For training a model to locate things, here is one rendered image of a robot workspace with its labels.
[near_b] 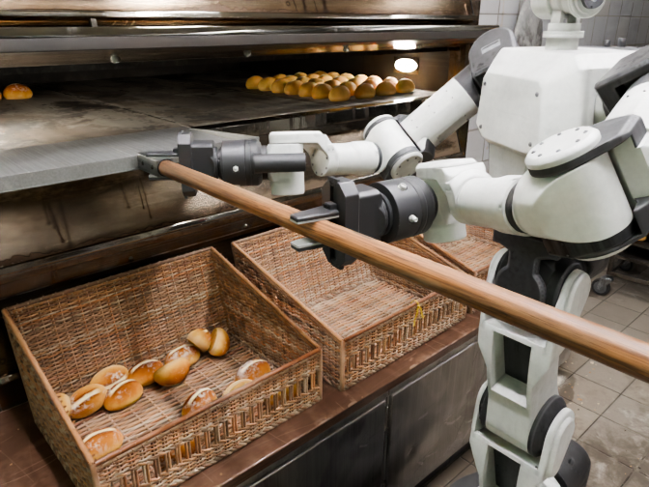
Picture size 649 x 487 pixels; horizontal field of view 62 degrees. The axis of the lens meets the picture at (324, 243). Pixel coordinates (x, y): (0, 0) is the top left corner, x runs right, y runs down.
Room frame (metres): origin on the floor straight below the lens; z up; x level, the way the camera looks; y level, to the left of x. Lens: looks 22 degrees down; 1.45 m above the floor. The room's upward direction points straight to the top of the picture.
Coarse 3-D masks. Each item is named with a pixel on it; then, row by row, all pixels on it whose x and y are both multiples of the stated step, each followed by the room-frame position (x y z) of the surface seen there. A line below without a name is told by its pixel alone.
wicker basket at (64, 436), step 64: (192, 256) 1.39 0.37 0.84; (64, 320) 1.14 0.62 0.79; (128, 320) 1.23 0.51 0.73; (256, 320) 1.29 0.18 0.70; (64, 384) 1.09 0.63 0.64; (192, 384) 1.16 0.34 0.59; (256, 384) 0.97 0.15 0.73; (320, 384) 1.10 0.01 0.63; (64, 448) 0.87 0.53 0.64; (128, 448) 0.78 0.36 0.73
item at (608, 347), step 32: (224, 192) 0.81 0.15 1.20; (288, 224) 0.69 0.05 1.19; (320, 224) 0.65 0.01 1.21; (352, 256) 0.61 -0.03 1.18; (384, 256) 0.56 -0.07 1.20; (416, 256) 0.54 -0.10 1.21; (448, 288) 0.49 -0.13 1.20; (480, 288) 0.47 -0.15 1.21; (512, 320) 0.44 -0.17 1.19; (544, 320) 0.42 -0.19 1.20; (576, 320) 0.41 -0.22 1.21; (576, 352) 0.40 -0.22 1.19; (608, 352) 0.38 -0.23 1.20; (640, 352) 0.36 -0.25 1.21
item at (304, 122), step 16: (304, 112) 1.78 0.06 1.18; (320, 112) 1.78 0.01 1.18; (336, 112) 1.80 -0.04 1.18; (352, 112) 1.85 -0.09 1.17; (368, 112) 1.90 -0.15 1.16; (384, 112) 1.96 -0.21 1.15; (400, 112) 2.02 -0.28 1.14; (192, 128) 1.50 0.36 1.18; (208, 128) 1.50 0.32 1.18; (224, 128) 1.52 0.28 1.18; (240, 128) 1.55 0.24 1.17; (256, 128) 1.59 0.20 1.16; (272, 128) 1.63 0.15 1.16; (288, 128) 1.67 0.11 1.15; (304, 128) 1.71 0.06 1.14
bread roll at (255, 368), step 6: (252, 360) 1.18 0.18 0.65; (258, 360) 1.18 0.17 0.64; (264, 360) 1.19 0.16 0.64; (240, 366) 1.17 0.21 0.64; (246, 366) 1.16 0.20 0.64; (252, 366) 1.16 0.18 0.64; (258, 366) 1.16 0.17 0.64; (264, 366) 1.17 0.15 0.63; (240, 372) 1.15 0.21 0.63; (246, 372) 1.14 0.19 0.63; (252, 372) 1.15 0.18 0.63; (258, 372) 1.15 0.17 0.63; (264, 372) 1.16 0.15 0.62; (240, 378) 1.14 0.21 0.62; (246, 378) 1.14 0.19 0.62; (252, 378) 1.14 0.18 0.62
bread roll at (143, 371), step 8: (144, 360) 1.18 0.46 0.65; (152, 360) 1.18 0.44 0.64; (136, 368) 1.15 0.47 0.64; (144, 368) 1.15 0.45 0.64; (152, 368) 1.16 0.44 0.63; (128, 376) 1.14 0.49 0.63; (136, 376) 1.14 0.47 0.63; (144, 376) 1.14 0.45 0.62; (152, 376) 1.15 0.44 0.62; (144, 384) 1.14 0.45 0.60
